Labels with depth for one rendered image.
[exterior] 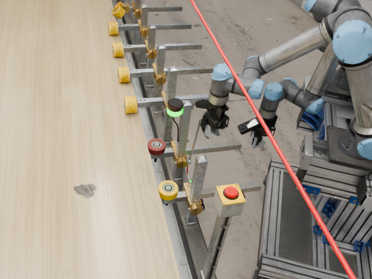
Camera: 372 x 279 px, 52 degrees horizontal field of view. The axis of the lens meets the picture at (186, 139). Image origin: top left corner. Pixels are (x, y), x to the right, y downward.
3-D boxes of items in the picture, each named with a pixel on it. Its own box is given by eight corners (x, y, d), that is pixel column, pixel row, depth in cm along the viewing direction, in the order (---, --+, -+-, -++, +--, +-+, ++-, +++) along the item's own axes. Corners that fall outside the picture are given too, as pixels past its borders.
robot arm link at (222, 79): (234, 76, 137) (211, 70, 138) (228, 101, 144) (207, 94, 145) (238, 65, 142) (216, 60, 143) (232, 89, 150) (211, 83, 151)
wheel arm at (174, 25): (190, 26, 249) (190, 21, 247) (191, 29, 247) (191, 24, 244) (112, 28, 237) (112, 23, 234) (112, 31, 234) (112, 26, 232)
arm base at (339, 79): (359, 78, 203) (367, 62, 196) (362, 94, 192) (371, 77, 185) (330, 72, 204) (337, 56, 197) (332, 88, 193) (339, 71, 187)
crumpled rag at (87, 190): (99, 186, 151) (99, 182, 149) (91, 199, 146) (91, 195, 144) (79, 180, 152) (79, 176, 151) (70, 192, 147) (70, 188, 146)
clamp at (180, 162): (180, 147, 183) (181, 139, 179) (187, 168, 174) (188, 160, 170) (168, 148, 181) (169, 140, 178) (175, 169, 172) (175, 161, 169)
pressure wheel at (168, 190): (163, 194, 164) (164, 176, 157) (179, 201, 162) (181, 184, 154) (153, 206, 159) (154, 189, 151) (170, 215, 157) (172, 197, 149)
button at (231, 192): (234, 188, 116) (235, 185, 115) (239, 199, 113) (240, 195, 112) (222, 190, 115) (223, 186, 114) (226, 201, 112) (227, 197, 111)
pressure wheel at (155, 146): (161, 154, 182) (163, 136, 174) (165, 166, 176) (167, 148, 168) (145, 155, 180) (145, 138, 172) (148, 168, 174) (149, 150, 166)
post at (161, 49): (159, 117, 224) (164, 43, 191) (160, 120, 221) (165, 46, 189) (153, 117, 223) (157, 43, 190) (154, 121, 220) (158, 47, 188)
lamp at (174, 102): (176, 137, 169) (181, 97, 154) (179, 145, 165) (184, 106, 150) (163, 138, 167) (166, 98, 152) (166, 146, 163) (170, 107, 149)
